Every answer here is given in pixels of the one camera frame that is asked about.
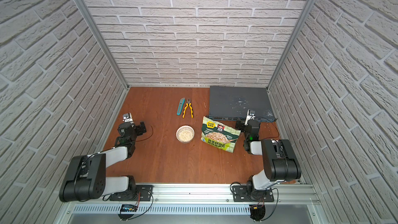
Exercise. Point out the dark grey network switch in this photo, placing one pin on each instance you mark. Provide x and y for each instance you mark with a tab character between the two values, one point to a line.
233	103

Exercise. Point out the teal utility knife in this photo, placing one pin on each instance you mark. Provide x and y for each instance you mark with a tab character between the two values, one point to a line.
180	106

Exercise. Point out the right black round connector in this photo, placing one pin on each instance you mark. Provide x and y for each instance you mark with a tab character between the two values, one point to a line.
257	212

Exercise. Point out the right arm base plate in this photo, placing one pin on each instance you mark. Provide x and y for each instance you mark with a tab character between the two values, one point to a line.
241	193

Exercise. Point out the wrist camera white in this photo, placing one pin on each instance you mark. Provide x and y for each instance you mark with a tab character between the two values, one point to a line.
250	116
127	118

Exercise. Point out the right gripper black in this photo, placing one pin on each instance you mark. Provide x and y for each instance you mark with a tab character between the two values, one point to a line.
238	124

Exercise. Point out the left green circuit board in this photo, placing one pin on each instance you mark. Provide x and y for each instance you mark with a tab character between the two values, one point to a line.
128	208

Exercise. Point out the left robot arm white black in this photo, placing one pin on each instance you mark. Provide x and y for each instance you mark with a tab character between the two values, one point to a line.
86	177

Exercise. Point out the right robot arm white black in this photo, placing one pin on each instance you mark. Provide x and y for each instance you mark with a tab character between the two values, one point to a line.
280	165

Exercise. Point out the green oats bag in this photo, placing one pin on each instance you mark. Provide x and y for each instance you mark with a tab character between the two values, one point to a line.
219	135

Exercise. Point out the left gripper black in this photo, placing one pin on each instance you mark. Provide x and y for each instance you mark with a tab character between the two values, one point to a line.
126	124

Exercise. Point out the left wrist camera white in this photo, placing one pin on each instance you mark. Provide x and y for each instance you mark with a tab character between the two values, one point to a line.
127	118

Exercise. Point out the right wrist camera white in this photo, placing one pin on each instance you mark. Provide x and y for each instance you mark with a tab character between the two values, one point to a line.
250	116

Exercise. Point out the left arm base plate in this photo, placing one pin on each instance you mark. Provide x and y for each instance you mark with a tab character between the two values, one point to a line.
141	192

